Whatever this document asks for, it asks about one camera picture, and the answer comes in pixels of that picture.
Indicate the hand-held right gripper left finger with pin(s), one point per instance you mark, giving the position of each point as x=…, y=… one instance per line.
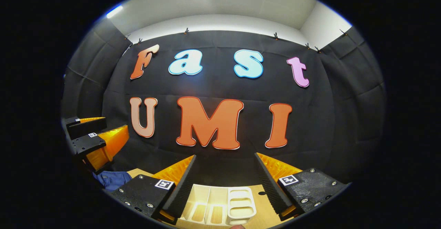
x=184, y=191

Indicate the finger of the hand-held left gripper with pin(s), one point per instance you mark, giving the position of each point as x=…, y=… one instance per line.
x=88, y=128
x=89, y=142

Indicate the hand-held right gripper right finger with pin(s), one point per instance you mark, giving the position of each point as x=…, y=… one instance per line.
x=272, y=189

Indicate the white plastic bookshelf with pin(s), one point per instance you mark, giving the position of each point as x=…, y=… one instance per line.
x=241, y=205

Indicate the blue schoolbag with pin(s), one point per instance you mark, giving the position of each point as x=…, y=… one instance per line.
x=113, y=180

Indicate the ceiling light strip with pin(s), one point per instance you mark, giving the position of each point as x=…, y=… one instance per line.
x=114, y=11

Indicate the row of small backdrop clips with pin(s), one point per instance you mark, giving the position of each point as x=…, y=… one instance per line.
x=275, y=36

